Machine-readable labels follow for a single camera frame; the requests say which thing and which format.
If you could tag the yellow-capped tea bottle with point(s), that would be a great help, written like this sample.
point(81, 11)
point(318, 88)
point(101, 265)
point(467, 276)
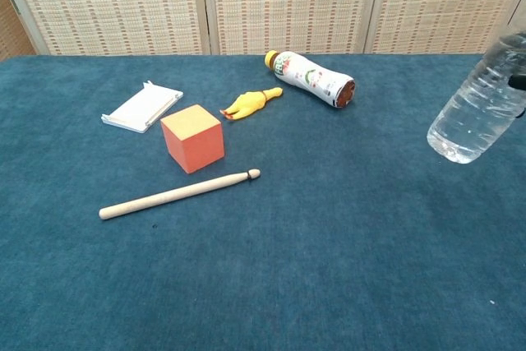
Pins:
point(308, 77)

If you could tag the blue table cloth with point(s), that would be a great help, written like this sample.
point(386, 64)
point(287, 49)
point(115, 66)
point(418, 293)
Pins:
point(287, 264)

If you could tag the yellow rubber chicken toy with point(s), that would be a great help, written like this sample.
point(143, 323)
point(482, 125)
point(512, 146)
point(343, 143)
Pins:
point(248, 103)

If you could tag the wooden drumstick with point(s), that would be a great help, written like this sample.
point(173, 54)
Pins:
point(176, 195)

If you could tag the white plastic tray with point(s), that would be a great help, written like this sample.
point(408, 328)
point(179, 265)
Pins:
point(137, 110)

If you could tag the bamboo folding screen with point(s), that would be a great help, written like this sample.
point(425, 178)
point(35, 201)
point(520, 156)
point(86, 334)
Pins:
point(283, 1)

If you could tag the transparent water bottle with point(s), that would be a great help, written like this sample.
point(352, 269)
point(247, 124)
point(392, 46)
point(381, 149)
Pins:
point(472, 112)

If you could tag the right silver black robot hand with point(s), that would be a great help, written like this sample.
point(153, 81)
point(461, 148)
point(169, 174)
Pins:
point(520, 81)

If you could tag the orange cube block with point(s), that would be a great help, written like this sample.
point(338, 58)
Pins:
point(193, 141)

